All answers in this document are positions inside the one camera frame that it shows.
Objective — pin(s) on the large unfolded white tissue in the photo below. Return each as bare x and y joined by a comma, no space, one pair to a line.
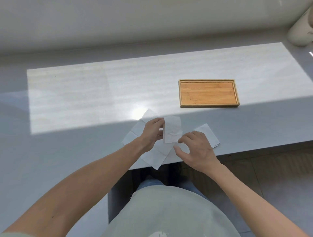
137,133

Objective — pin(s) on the person's right hand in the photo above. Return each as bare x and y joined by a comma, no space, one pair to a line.
199,151

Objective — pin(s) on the person's right forearm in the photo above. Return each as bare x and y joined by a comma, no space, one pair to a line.
247,197

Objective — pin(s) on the light green shirt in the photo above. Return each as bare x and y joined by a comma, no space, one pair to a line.
168,214

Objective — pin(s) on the person's left forearm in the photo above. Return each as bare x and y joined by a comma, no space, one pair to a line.
73,193

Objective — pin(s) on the rectangular bamboo tray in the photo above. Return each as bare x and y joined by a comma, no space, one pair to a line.
208,93

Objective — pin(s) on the person's right thumb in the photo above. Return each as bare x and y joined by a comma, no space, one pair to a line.
181,151

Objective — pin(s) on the person's left fingers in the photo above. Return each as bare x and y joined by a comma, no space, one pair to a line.
157,127

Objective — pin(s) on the cream white container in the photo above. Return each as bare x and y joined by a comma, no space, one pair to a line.
299,29

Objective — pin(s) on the person's left hand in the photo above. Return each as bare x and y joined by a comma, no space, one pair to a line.
149,134

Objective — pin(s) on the small white tissue sheet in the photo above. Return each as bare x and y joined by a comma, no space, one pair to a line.
210,134

